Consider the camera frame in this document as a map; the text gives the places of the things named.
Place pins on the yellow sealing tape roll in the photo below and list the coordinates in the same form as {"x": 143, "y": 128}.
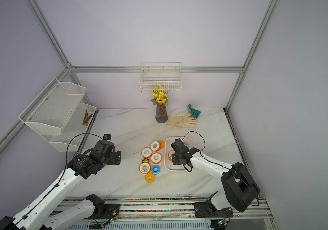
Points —
{"x": 149, "y": 178}
{"x": 161, "y": 144}

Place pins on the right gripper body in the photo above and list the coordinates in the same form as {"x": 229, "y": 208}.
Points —
{"x": 177, "y": 159}

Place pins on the lower white mesh shelf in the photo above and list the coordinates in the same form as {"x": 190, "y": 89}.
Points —
{"x": 71, "y": 138}

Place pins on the small black yellow tape roll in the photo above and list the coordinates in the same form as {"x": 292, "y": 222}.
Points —
{"x": 146, "y": 160}

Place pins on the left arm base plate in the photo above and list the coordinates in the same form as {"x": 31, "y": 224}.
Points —
{"x": 101, "y": 209}

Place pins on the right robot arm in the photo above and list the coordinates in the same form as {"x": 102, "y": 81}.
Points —
{"x": 239, "y": 187}

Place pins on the white mesh shelf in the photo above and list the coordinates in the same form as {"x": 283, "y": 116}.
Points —
{"x": 50, "y": 111}
{"x": 71, "y": 138}

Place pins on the cream cotton glove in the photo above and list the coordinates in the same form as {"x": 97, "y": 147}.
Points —
{"x": 181, "y": 121}

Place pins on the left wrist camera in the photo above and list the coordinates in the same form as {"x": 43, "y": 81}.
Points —
{"x": 107, "y": 137}

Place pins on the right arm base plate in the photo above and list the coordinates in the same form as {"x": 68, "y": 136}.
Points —
{"x": 208, "y": 210}

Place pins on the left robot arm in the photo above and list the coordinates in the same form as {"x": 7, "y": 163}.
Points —
{"x": 37, "y": 215}

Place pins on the white wire wall basket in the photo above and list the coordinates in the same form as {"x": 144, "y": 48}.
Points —
{"x": 165, "y": 74}

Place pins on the yellow artificial flowers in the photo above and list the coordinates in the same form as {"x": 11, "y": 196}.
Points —
{"x": 159, "y": 94}

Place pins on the blue sealing tape roll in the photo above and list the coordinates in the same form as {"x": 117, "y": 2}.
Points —
{"x": 155, "y": 169}

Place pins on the purple glass vase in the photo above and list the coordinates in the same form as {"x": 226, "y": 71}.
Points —
{"x": 161, "y": 115}

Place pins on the brown sticks bundle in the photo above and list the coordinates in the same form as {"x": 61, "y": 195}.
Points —
{"x": 87, "y": 118}

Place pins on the upper white mesh shelf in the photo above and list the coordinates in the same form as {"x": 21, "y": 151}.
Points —
{"x": 50, "y": 111}

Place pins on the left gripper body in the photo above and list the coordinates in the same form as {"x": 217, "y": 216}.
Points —
{"x": 112, "y": 160}

